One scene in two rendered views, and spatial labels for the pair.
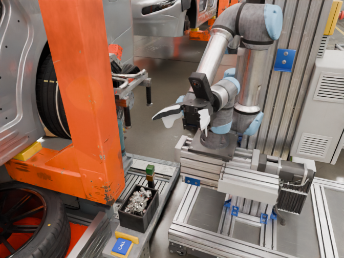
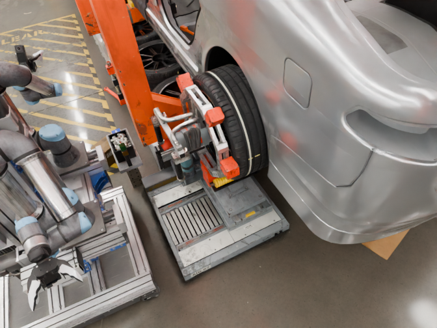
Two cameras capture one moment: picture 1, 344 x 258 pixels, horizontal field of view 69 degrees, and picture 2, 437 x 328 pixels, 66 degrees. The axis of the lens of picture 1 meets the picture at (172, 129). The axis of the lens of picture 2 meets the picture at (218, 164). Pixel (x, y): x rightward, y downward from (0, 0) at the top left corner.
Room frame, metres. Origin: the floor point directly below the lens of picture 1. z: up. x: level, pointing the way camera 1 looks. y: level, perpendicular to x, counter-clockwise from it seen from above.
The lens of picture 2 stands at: (2.77, -0.43, 2.22)
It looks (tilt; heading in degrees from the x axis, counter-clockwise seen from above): 48 degrees down; 141
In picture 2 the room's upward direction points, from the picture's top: 7 degrees counter-clockwise
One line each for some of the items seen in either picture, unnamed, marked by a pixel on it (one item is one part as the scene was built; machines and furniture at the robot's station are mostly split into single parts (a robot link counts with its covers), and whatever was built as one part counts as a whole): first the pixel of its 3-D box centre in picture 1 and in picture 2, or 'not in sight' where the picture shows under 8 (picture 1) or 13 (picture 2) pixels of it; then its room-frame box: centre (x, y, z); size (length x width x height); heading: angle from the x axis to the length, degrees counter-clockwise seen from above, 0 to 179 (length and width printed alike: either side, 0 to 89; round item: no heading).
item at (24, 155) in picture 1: (23, 149); not in sight; (1.18, 0.85, 0.71); 0.14 x 0.14 x 0.05; 72
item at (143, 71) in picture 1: (127, 68); (186, 127); (1.64, 0.30, 1.03); 0.19 x 0.18 x 0.11; 72
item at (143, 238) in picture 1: (137, 222); (123, 149); (0.89, 0.18, 0.44); 0.43 x 0.17 x 0.03; 162
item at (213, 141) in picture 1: (215, 132); (64, 152); (1.09, -0.22, 0.87); 0.15 x 0.15 x 0.10
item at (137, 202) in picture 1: (140, 207); (121, 145); (0.92, 0.17, 0.51); 0.20 x 0.14 x 0.13; 161
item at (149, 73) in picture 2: not in sight; (160, 66); (0.13, 1.11, 0.39); 0.66 x 0.66 x 0.24
